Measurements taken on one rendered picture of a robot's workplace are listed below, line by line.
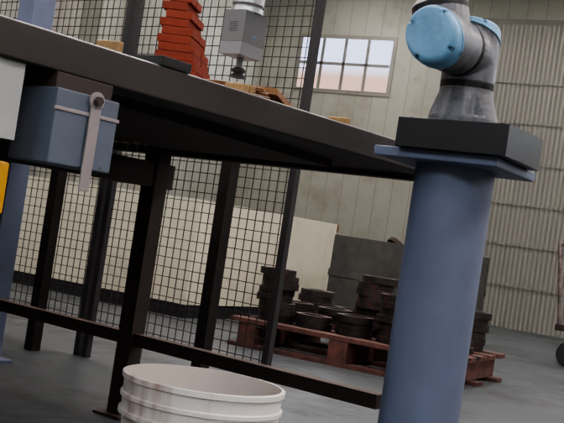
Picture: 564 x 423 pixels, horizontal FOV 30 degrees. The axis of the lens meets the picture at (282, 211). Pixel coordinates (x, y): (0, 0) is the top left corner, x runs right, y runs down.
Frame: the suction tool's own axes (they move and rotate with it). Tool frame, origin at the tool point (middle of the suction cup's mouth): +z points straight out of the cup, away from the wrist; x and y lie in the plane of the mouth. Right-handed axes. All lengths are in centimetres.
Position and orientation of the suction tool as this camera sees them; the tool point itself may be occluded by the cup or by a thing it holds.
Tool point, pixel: (237, 77)
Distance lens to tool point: 246.3
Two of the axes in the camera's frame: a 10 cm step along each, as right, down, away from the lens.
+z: -1.5, 9.9, -0.2
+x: 8.1, 1.1, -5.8
